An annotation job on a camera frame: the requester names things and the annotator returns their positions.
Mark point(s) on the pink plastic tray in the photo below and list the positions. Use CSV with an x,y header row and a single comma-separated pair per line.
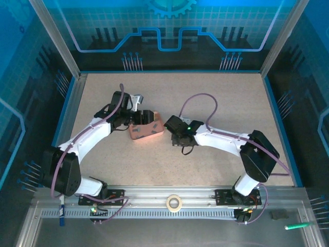
x,y
146,133

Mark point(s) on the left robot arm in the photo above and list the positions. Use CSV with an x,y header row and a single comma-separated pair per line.
x,y
64,169

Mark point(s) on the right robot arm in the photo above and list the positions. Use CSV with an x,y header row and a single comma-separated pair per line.
x,y
259,154

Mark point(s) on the masking tape roll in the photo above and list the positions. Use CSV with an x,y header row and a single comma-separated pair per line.
x,y
169,207

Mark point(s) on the blue table border trim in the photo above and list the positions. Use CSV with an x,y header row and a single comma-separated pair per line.
x,y
274,103

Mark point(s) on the brushed metal front panel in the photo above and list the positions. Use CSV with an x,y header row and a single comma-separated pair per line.
x,y
164,234

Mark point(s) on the blue white marker pen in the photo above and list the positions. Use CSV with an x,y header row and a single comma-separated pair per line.
x,y
61,213

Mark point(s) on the black cloth scrap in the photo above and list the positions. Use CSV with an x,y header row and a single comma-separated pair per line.
x,y
278,215

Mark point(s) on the green pen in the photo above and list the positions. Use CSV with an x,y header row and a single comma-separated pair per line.
x,y
298,226

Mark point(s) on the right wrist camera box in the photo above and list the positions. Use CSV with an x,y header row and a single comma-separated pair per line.
x,y
185,119

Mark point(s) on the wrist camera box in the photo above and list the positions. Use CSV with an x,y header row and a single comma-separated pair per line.
x,y
136,100
185,119

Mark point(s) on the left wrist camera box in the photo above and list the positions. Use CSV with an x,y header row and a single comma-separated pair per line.
x,y
136,100

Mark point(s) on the aluminium front rail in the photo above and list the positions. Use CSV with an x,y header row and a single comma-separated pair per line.
x,y
195,191

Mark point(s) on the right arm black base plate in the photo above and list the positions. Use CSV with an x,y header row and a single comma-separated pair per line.
x,y
223,197

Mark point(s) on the aluminium frame post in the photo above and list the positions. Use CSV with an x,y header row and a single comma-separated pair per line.
x,y
281,41
60,41

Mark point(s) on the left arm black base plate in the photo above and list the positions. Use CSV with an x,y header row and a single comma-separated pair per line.
x,y
115,197

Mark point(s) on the right black connector bracket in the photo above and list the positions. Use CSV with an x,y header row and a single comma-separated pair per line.
x,y
242,216

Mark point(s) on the black connector bracket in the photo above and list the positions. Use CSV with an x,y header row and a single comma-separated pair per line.
x,y
242,216
99,217

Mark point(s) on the left black connector bracket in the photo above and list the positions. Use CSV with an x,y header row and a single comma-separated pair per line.
x,y
99,217

